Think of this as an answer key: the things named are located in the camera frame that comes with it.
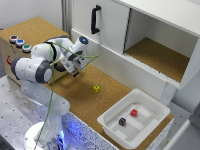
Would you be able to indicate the white sliding door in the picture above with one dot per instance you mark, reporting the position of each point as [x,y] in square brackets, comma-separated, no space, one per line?
[110,23]

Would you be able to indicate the red button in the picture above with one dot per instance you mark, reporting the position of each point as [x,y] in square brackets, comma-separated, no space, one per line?
[13,38]

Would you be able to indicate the blue button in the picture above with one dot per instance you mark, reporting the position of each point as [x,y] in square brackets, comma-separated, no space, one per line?
[20,42]

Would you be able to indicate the white cabinet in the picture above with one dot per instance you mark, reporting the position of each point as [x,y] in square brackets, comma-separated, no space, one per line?
[160,50]

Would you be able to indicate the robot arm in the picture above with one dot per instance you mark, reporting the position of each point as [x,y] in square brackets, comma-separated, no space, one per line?
[35,68]

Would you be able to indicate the yellow block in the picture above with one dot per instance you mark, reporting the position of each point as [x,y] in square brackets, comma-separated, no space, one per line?
[96,88]

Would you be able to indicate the white plastic box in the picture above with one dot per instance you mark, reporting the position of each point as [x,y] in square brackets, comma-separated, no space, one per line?
[135,116]

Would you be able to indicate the purple block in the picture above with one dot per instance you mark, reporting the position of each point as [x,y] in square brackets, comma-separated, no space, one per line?
[122,121]

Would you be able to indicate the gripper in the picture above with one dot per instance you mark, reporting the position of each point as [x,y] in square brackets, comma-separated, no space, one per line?
[71,65]

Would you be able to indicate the pink block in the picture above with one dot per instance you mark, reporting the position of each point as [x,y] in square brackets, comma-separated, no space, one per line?
[134,112]

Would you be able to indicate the green button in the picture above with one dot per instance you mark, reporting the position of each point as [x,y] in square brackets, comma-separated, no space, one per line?
[26,47]

